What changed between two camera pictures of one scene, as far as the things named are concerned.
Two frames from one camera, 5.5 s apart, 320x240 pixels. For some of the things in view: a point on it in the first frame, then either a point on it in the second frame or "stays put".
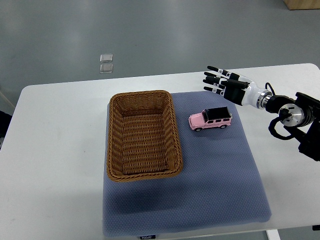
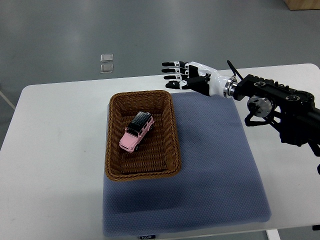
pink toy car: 213,117 to 136,131
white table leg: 273,234 stays put
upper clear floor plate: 106,58 stays put
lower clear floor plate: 105,68 stays put
